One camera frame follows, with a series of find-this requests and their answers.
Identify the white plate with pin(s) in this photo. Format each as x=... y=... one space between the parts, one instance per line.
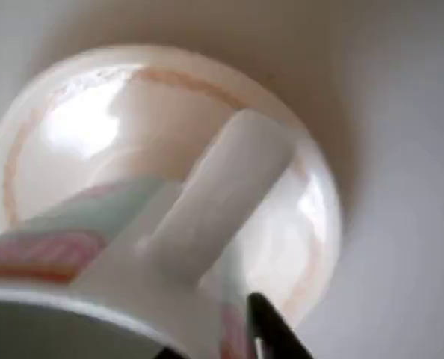
x=76 y=131

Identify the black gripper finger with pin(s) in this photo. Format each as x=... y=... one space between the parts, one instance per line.
x=274 y=336

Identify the light blue floral ceramic cup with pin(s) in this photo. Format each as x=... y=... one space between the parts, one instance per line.
x=95 y=295

